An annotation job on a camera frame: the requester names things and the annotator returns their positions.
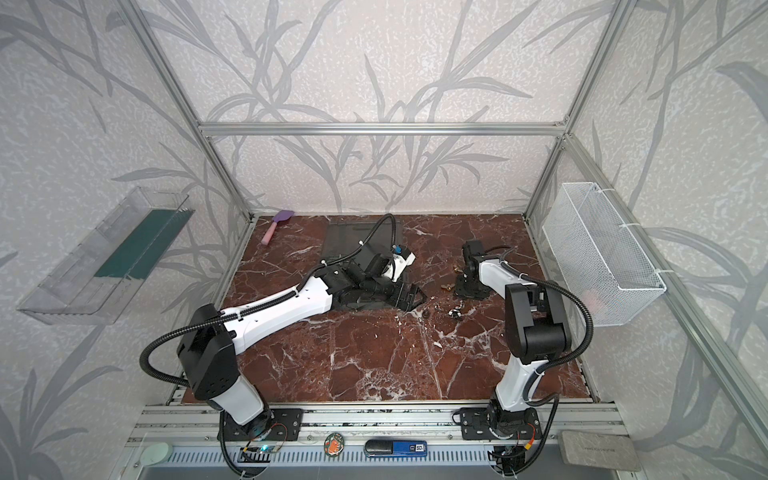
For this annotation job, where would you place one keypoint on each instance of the purple pink brush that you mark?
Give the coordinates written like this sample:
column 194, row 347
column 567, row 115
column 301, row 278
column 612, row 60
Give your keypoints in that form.
column 278, row 218

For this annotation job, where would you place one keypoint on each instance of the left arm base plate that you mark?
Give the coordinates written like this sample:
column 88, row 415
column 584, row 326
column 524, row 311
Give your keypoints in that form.
column 282, row 424

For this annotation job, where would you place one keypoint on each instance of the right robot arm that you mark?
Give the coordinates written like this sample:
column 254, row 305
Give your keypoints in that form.
column 546, row 325

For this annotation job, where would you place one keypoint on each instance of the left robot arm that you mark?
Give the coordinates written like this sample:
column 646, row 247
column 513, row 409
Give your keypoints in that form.
column 203, row 355

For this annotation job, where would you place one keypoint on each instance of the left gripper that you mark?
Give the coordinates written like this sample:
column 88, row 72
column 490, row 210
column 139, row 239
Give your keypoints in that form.
column 395, row 291

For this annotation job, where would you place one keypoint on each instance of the clear wall shelf tray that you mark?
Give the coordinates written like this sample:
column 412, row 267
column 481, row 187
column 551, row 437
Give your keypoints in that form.
column 94, row 284

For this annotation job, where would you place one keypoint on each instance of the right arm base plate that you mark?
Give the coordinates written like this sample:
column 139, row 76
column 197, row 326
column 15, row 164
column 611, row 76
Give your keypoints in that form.
column 490, row 423

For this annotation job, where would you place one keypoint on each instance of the grey plastic organizer box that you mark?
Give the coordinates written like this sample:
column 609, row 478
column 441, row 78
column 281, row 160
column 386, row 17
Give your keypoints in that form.
column 342, row 237

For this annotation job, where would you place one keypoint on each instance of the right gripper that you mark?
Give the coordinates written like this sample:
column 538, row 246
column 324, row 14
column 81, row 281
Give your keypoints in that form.
column 469, row 283

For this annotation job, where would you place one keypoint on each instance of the grey foam pad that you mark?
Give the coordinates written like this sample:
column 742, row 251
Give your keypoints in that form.
column 614, row 452

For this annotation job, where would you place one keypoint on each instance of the white wire mesh basket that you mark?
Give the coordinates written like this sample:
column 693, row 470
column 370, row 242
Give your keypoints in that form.
column 598, row 255

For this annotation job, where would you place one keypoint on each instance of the blue black usb device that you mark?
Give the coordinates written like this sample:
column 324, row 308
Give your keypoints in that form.
column 388, row 448

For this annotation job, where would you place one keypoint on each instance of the round orange badge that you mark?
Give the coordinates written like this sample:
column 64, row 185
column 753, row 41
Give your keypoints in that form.
column 334, row 445

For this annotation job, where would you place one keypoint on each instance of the white round knob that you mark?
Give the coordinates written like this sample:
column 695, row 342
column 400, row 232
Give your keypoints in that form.
column 155, row 454

